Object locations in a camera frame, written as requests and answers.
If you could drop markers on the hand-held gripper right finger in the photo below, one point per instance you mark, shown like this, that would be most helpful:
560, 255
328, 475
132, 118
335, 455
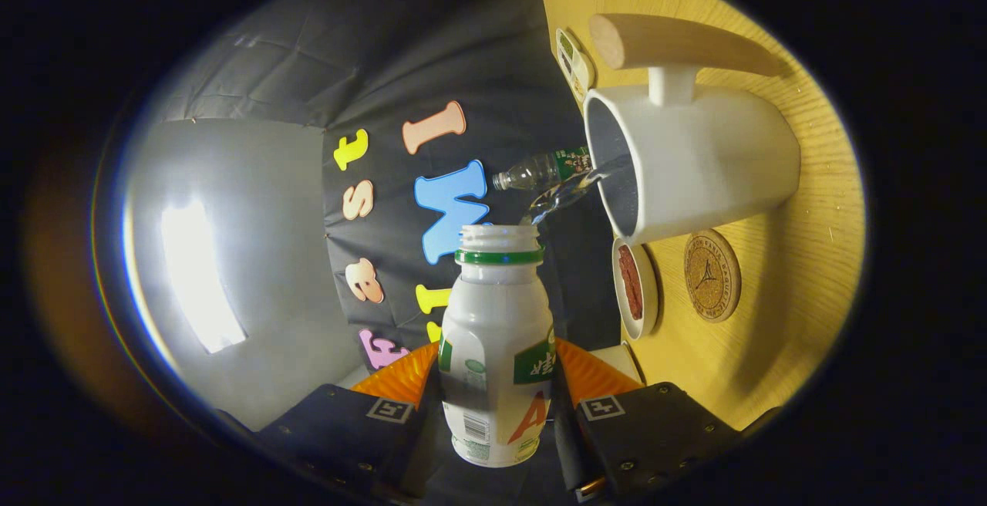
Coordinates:
655, 436

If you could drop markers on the white juice bottle green collar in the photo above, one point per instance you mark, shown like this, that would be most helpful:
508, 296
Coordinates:
493, 336

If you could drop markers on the ceiling light panel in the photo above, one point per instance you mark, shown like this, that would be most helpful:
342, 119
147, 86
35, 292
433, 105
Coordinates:
200, 274

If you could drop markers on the white divided dish with beans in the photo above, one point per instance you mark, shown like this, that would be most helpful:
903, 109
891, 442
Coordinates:
580, 66

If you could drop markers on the red meat slices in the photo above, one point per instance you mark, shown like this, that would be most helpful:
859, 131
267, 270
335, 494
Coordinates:
631, 282

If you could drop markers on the cream toaster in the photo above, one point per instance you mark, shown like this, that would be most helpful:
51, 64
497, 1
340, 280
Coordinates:
621, 359

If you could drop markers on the wooden table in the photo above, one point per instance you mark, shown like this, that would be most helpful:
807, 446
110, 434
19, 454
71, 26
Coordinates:
802, 259

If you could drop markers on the round cork coaster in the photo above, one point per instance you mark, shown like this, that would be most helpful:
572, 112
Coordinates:
711, 274

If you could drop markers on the black backdrop cloth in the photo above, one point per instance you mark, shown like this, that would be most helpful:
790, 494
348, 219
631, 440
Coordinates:
463, 43

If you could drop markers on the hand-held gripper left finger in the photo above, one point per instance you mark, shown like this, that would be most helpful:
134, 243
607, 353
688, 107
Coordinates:
339, 433

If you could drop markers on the round grey plate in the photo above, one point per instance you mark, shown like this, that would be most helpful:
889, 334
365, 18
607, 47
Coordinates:
651, 290

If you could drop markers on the clear plastic water bottle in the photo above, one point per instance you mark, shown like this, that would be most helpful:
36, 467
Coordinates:
540, 170

